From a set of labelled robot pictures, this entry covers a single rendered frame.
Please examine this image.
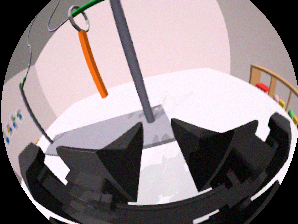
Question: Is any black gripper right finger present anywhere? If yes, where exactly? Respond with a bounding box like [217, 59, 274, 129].
[172, 117, 259, 192]

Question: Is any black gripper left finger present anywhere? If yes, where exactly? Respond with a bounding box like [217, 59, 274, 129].
[56, 121, 144, 202]

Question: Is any orange handle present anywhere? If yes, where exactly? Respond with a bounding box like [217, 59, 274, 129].
[68, 6, 109, 99]

